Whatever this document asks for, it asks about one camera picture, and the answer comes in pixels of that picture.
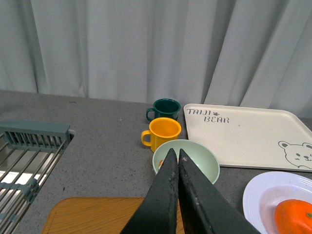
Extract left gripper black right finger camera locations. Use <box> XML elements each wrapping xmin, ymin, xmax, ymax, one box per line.
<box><xmin>178</xmin><ymin>149</ymin><xmax>259</xmax><ymax>234</ymax></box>

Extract grey-white curtain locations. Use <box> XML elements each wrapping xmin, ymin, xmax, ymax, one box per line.
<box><xmin>0</xmin><ymin>0</ymin><xmax>312</xmax><ymax>118</ymax></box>

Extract orange mandarin fruit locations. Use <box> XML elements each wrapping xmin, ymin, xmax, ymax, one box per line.
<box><xmin>274</xmin><ymin>199</ymin><xmax>312</xmax><ymax>234</ymax></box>

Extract light green bowl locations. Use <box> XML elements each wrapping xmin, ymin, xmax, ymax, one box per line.
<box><xmin>152</xmin><ymin>139</ymin><xmax>220</xmax><ymax>184</ymax></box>

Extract cream bear serving tray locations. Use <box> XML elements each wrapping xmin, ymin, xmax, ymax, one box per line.
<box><xmin>184</xmin><ymin>104</ymin><xmax>312</xmax><ymax>172</ymax></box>

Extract white round plate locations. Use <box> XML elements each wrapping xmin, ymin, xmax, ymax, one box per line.
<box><xmin>242</xmin><ymin>172</ymin><xmax>312</xmax><ymax>234</ymax></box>

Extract fake fried egg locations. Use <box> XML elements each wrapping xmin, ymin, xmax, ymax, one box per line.
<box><xmin>158</xmin><ymin>159</ymin><xmax>179</xmax><ymax>169</ymax></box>

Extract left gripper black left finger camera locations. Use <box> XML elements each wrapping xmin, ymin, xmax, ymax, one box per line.
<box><xmin>121</xmin><ymin>148</ymin><xmax>179</xmax><ymax>234</ymax></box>

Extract green metal dish rack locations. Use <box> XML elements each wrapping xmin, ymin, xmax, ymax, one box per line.
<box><xmin>0</xmin><ymin>119</ymin><xmax>73</xmax><ymax>234</ymax></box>

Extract yellow enamel mug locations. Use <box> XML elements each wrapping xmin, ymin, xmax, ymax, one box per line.
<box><xmin>141</xmin><ymin>117</ymin><xmax>182</xmax><ymax>152</ymax></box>

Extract wooden cutting board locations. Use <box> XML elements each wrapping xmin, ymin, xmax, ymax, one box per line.
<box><xmin>40</xmin><ymin>197</ymin><xmax>185</xmax><ymax>234</ymax></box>

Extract dark green enamel mug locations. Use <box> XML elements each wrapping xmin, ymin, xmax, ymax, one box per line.
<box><xmin>146</xmin><ymin>98</ymin><xmax>181</xmax><ymax>121</ymax></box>

